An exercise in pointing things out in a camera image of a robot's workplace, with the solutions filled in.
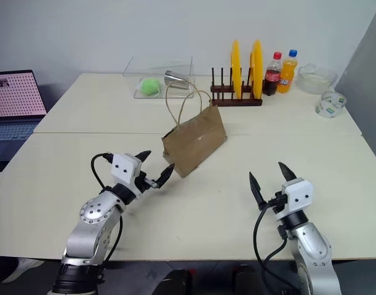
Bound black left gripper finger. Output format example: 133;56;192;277
154;163;176;189
135;150;153;164

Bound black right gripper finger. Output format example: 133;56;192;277
248;171;267;212
278;161;298;183

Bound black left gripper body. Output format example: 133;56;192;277
132;170;158;198

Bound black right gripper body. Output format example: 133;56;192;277
266;190;289;214

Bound brown paper bag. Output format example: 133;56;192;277
161;82;228;179

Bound green ball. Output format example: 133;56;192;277
140;77;162;98

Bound clear tape roll green labels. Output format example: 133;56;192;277
315;91;347;119

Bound silver metal cup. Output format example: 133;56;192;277
163;69;190;90

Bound dark rounded shape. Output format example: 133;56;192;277
150;268;195;295
231;264;266;295

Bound dark wooden dish rack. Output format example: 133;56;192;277
210;66;264;108

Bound clear plastic box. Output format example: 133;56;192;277
122;55;196;100

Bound orange soda bottle blue cap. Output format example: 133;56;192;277
276;49;300;95

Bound cola bottle with red cap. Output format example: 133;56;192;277
263;51;283;97

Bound clear glass bowl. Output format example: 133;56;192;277
298;63;339;95

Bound yellow plate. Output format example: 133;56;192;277
249;39;264;96
230;39;243;100

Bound grey partition panel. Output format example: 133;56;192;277
333;0;376;171

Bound open laptop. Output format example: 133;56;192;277
0;69;48;163

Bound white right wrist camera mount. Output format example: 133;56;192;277
274;177;315;221

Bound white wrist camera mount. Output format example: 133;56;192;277
110;152;143;198
274;177;315;221

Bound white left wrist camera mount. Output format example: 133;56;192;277
110;152;143;198

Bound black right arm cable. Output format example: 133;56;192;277
252;199;300;295

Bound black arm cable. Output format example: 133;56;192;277
90;152;125;269
252;199;300;295

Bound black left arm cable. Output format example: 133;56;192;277
90;152;125;269

